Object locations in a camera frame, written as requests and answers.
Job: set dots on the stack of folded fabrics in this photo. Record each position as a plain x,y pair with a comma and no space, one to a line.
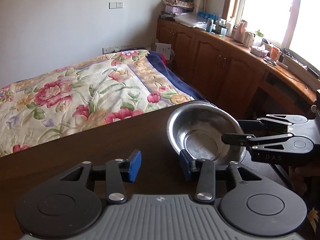
172,8

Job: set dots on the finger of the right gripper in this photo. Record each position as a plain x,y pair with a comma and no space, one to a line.
249,140
272,122

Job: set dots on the white wall socket strip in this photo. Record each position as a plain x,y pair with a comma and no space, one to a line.
113,49

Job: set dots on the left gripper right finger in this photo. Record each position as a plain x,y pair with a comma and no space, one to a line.
205,173

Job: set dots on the pink jug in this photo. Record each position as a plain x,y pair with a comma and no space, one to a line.
240,32

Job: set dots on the floral bed quilt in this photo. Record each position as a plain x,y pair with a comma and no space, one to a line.
109,88

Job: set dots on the wooden cabinet counter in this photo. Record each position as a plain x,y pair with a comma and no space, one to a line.
229,76

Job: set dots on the small steel bowl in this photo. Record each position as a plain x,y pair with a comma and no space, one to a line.
198,126

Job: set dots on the window frame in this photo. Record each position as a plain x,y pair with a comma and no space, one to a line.
291,24

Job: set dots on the white wall switch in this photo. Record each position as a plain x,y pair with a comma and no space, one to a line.
116,5

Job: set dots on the white paper bag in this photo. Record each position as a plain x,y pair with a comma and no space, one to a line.
164,49

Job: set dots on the right hand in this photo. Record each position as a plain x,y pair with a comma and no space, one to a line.
297,176

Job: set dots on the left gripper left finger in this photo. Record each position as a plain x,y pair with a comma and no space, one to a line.
114,173

